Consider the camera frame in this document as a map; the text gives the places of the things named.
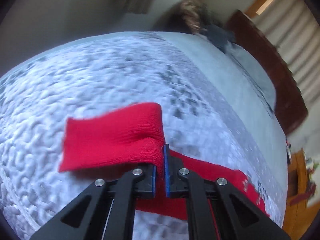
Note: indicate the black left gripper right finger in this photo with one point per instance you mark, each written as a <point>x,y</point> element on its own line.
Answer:
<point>216,209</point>

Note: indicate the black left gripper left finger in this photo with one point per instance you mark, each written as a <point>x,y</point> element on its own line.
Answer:
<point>104,210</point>

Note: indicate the red knit sweater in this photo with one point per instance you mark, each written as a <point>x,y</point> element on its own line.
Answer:
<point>127,136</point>

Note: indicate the dark clothes pile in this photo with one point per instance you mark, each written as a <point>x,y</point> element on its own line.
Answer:
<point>193,17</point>

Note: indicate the wooden dresser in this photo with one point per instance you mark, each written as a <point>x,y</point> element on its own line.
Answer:
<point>302,204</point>

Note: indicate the white quilted bedspread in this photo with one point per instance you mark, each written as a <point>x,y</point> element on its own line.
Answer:
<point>87,111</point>

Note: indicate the dark wooden headboard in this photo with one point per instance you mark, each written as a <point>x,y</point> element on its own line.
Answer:
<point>290,108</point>

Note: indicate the striped window curtain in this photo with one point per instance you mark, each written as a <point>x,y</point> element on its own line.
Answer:
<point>291,27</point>

